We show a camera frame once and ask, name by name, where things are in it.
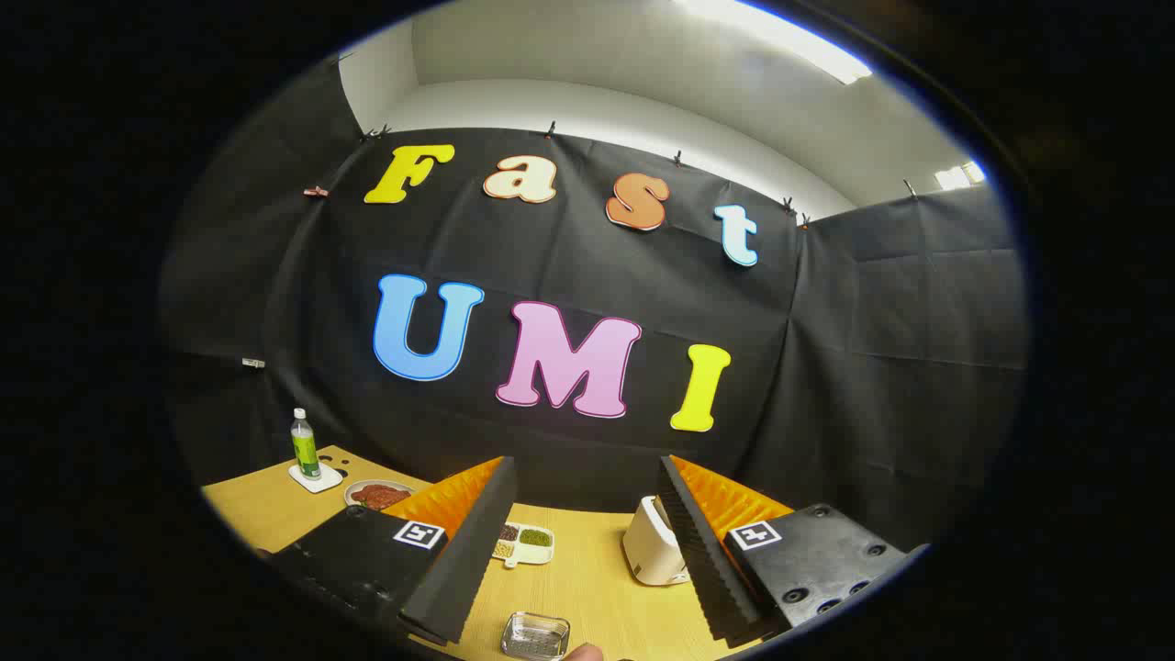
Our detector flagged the metal wire basket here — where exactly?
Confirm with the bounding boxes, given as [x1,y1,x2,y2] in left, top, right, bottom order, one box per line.
[500,612,571,661]

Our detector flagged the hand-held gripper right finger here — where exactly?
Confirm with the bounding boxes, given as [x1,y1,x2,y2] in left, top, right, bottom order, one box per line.
[657,454,930,649]

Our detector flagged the green label plastic bottle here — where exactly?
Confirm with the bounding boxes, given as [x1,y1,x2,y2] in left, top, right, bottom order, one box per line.
[290,409,323,481]

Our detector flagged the white square coaster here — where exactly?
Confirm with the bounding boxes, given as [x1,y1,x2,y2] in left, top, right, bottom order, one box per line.
[288,462,344,494]

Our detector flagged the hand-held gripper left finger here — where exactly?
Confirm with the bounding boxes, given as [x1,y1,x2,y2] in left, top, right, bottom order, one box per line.
[266,456,518,646]

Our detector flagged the plate of meat and vegetables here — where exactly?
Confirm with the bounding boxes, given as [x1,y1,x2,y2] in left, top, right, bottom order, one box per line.
[344,479,416,511]

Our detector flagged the white divided tray of beans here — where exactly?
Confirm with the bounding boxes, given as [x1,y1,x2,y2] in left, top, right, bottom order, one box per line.
[492,521,555,570]

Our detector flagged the white toaster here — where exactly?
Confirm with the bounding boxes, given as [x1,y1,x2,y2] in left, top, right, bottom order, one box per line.
[621,496,691,587]

